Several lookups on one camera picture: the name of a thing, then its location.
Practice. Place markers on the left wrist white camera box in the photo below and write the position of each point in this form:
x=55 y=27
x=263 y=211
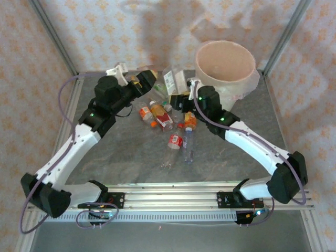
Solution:
x=119 y=71

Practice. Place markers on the clear bottle green label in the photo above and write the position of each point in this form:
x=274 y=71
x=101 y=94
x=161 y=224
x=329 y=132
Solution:
x=159 y=88

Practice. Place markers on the square clear bottle white label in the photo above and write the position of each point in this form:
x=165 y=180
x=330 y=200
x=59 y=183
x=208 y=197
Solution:
x=172 y=81

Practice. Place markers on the aluminium table side rail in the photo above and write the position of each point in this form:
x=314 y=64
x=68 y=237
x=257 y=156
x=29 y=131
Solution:
x=74 y=89
x=276 y=118

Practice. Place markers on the clear bottle purple label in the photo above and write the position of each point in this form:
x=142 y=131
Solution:
x=188 y=147

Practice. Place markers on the amber tea bottle red label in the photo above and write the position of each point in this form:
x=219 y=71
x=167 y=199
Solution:
x=165 y=120

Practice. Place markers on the white plastic bin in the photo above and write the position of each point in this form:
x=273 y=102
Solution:
x=228 y=105

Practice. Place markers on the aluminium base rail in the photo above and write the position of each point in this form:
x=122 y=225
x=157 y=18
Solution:
x=170 y=197

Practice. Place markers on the blue label water bottle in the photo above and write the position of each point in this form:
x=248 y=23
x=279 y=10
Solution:
x=177 y=117

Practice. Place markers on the white plastic bucket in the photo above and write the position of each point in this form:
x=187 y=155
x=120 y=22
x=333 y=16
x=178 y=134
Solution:
x=225 y=60

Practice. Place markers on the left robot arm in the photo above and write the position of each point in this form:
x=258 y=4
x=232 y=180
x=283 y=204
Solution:
x=65 y=152

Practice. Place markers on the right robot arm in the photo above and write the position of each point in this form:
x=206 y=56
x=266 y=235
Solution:
x=257 y=147

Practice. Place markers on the orange juice bottle yellow label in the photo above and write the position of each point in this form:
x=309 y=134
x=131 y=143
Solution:
x=190 y=120

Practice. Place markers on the aluminium frame post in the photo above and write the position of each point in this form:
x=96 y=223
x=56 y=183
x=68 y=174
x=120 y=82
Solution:
x=56 y=39
x=284 y=39

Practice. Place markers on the red label cola bottle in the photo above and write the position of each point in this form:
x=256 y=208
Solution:
x=175 y=140

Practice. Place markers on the aluminium frame leg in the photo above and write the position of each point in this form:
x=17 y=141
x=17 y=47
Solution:
x=26 y=236
x=316 y=236

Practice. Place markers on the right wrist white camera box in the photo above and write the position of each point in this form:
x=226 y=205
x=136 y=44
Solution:
x=194 y=89

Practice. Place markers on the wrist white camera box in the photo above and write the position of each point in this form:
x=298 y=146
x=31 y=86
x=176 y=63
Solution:
x=119 y=71
x=194 y=89

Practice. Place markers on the black controller board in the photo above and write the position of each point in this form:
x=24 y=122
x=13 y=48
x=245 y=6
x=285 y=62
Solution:
x=245 y=218
x=101 y=215

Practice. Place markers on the clear bottle white cap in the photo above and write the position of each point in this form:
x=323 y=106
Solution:
x=167 y=105

